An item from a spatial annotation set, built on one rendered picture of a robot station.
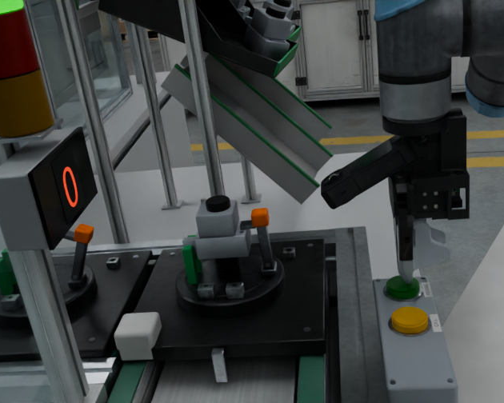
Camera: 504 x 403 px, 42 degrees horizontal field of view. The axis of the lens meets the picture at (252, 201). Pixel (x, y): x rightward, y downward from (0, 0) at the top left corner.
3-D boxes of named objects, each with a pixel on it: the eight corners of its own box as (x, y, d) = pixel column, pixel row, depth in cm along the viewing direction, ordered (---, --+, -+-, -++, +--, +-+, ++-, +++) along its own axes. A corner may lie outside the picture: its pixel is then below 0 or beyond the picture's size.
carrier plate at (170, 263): (326, 249, 95) (324, 237, 94) (326, 354, 73) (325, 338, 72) (164, 261, 98) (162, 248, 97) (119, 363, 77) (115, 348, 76)
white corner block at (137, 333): (166, 337, 80) (159, 309, 78) (157, 361, 76) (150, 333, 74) (128, 340, 81) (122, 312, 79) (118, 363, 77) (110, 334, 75)
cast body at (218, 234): (252, 240, 84) (245, 190, 81) (249, 257, 80) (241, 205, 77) (188, 245, 85) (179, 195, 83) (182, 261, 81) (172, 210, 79)
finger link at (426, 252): (453, 293, 77) (452, 223, 73) (401, 297, 78) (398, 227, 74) (448, 280, 80) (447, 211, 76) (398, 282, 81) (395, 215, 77)
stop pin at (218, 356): (230, 375, 76) (224, 347, 74) (228, 382, 75) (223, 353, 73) (218, 376, 76) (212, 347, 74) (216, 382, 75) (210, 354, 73)
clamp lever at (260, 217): (277, 260, 84) (267, 206, 81) (276, 268, 82) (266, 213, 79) (249, 262, 84) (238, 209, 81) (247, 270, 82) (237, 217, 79)
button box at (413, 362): (429, 314, 86) (428, 273, 83) (458, 432, 67) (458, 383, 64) (374, 317, 87) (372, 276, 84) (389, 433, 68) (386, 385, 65)
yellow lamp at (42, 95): (62, 117, 60) (49, 63, 58) (41, 134, 55) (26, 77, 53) (10, 121, 60) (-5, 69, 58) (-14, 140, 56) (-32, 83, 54)
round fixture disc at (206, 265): (288, 257, 90) (286, 244, 89) (282, 316, 78) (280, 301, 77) (188, 263, 92) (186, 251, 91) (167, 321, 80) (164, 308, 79)
